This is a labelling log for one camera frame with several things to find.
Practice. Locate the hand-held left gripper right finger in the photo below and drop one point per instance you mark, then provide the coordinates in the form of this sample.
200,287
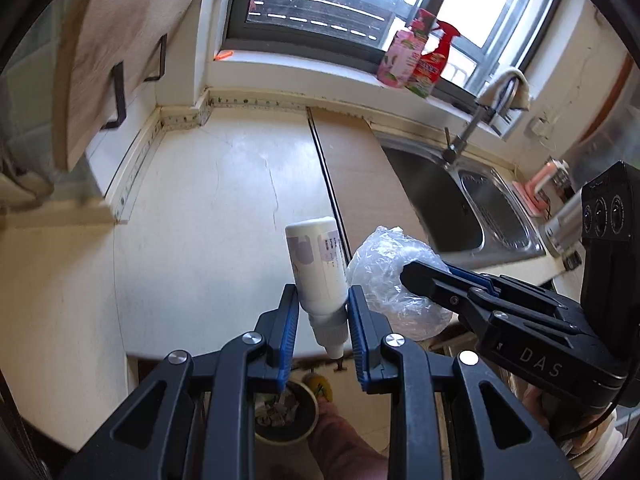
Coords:
357,340

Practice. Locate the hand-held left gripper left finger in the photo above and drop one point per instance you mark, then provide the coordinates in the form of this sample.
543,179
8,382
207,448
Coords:
287,340

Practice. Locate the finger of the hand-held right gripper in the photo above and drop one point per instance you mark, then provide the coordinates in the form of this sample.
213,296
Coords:
430,282
475,280

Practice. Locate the clear plastic bag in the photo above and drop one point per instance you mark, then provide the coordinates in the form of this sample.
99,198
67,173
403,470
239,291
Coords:
380,270

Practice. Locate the white plastic squeeze bottle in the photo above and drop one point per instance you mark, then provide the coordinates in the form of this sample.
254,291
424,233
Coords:
315,270

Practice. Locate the round dark trash bin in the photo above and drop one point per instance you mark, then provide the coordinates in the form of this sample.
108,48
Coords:
300,427

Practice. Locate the person's right forearm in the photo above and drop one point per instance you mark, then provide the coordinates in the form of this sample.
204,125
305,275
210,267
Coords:
600,450

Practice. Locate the person's right hand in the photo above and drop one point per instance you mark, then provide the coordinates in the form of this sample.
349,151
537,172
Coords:
535,402

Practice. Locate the yellow knitted slipper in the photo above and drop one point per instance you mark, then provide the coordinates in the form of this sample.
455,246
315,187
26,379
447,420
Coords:
320,387

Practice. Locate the stainless steel sink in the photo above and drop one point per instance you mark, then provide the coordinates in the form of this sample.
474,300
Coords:
450,210

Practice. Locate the person's pink trouser leg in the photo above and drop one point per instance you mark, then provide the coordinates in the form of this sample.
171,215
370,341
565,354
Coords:
345,445

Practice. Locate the pink dish brush holder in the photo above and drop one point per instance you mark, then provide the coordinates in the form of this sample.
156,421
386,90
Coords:
537,187

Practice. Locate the metal sink faucet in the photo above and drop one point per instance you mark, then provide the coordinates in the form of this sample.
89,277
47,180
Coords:
480,115

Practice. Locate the red spray bottle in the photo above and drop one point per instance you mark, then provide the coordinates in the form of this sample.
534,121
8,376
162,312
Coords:
430,70

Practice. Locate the pink refill pouch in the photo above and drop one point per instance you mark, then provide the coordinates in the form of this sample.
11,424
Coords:
395,60

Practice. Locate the small orange object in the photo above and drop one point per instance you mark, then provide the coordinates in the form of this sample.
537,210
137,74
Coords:
224,55

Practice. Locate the white wall socket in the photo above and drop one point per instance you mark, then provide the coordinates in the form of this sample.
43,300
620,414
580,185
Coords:
540,126

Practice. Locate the black shelf bracket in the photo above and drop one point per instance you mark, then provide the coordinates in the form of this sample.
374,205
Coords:
120,95
162,57

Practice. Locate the wooden wall shelf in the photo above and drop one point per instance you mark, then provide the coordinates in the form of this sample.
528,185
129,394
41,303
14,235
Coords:
125,20

